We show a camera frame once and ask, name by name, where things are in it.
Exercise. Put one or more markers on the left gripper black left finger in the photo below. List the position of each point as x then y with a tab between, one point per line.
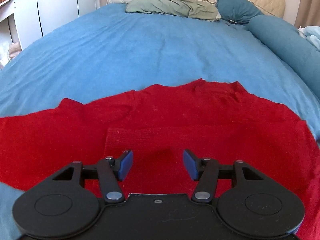
122	165

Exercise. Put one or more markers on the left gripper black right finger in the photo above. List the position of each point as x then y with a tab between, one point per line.
194	165

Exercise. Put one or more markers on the red knit garment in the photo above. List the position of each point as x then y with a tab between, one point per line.
218	120

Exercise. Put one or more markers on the blue bed sheet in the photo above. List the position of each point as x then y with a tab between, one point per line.
110	51

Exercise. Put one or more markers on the teal rolled duvet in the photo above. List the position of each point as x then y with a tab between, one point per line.
287	45

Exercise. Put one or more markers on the dark teal pillow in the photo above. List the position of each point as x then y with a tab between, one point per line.
237	11

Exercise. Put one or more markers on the green pillow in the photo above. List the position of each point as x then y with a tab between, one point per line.
183	8

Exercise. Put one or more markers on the white wardrobe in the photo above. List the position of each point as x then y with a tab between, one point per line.
55	13

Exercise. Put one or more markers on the white shelf unit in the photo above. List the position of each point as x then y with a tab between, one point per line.
22	17

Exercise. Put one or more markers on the light blue blanket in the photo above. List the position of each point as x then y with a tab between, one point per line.
311	34

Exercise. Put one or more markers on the beige curtain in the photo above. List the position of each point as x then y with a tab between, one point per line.
308	13

